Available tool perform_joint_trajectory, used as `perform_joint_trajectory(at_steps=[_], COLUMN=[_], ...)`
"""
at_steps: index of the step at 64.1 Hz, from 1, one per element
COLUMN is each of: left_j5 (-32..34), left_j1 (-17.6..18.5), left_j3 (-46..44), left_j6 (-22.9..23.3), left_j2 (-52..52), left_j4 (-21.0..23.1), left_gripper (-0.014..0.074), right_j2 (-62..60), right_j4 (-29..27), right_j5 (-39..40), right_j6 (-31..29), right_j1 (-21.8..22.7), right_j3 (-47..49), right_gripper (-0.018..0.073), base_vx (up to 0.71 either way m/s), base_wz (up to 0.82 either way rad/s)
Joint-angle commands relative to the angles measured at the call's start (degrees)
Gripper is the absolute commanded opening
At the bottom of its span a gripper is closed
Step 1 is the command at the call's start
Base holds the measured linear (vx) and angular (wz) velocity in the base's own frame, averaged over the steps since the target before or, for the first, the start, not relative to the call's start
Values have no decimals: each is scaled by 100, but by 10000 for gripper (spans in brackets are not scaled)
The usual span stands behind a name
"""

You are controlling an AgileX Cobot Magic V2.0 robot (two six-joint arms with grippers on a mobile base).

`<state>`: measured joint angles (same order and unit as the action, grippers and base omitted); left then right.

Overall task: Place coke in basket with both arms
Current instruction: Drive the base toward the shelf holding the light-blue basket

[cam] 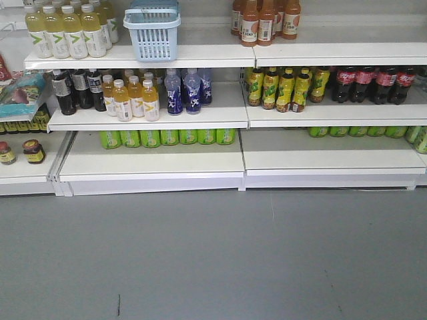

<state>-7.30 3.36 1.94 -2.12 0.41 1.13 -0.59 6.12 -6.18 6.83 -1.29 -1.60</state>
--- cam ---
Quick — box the light blue plastic basket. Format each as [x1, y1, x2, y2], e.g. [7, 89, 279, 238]
[123, 1, 181, 63]

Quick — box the green drink bottle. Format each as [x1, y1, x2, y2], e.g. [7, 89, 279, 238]
[119, 130, 141, 148]
[139, 130, 161, 148]
[216, 128, 236, 145]
[99, 131, 121, 149]
[179, 129, 197, 145]
[197, 129, 216, 145]
[160, 129, 179, 146]

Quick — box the pale yellow drink bottle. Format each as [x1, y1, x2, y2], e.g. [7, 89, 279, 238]
[24, 5, 53, 59]
[81, 4, 106, 58]
[43, 5, 71, 59]
[61, 5, 88, 59]

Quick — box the orange juice bottle C100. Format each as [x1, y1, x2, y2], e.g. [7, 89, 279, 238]
[257, 0, 275, 46]
[241, 0, 259, 47]
[282, 0, 301, 40]

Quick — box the teal snack bag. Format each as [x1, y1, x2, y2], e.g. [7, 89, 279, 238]
[1, 72, 46, 119]

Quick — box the plastic cola bottle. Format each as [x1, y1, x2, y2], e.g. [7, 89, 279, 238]
[372, 66, 398, 105]
[350, 66, 375, 103]
[332, 66, 357, 103]
[388, 65, 416, 105]

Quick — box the white metal shelf unit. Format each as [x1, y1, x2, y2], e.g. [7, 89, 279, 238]
[1, 1, 426, 197]

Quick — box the blue sports drink bottle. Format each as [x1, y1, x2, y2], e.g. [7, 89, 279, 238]
[164, 68, 183, 115]
[184, 68, 201, 115]
[197, 68, 212, 105]

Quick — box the orange vitamin drink bottle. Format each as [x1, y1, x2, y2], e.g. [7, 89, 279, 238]
[127, 75, 144, 117]
[113, 79, 133, 122]
[102, 75, 116, 117]
[142, 79, 159, 121]

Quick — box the yellow lemon tea bottle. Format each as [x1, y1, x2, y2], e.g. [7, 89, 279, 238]
[276, 67, 295, 113]
[262, 67, 279, 110]
[310, 66, 330, 103]
[290, 67, 310, 113]
[248, 68, 264, 106]

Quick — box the dark tea bottle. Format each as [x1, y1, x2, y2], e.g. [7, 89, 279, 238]
[51, 69, 77, 115]
[87, 69, 106, 112]
[71, 69, 94, 109]

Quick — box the sauce jar red lid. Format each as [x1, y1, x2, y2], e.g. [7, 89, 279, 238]
[22, 139, 45, 165]
[0, 141, 17, 165]

